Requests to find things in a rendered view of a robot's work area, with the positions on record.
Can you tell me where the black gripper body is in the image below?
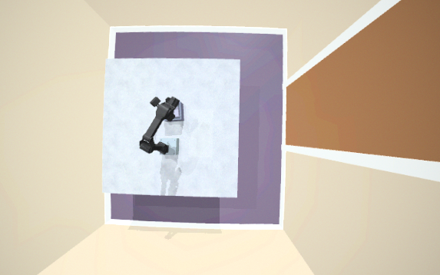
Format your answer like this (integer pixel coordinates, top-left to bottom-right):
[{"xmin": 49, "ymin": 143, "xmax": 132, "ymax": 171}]
[{"xmin": 150, "ymin": 97, "xmax": 175, "ymax": 121}]

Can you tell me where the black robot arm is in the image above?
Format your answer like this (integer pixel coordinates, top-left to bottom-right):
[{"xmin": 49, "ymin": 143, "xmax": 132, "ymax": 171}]
[{"xmin": 140, "ymin": 96, "xmax": 180, "ymax": 155}]

